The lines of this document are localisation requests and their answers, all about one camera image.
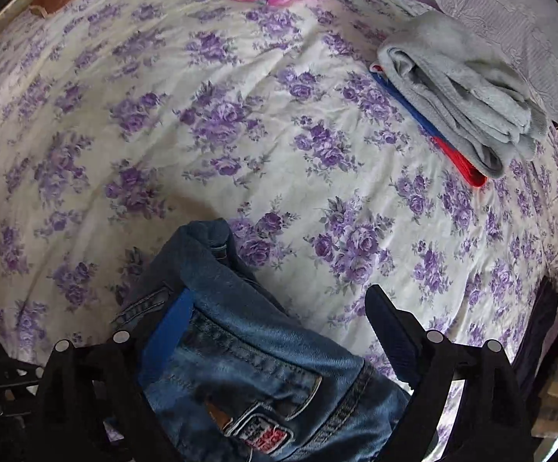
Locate folded red and blue garment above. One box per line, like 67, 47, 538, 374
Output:
370, 64, 489, 189

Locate folded grey pants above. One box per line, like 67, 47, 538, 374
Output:
377, 10, 549, 179

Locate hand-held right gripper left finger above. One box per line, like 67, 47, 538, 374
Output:
38, 291, 198, 462

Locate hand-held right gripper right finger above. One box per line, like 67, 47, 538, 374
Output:
364, 284, 536, 462

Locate blue denim jeans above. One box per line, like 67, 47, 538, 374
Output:
110, 219, 412, 462

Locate dark navy pants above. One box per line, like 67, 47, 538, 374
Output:
514, 276, 558, 398

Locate purple floral bedsheet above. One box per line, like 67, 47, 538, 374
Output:
0, 0, 558, 462

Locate white lace cover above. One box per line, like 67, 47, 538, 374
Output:
399, 0, 558, 155

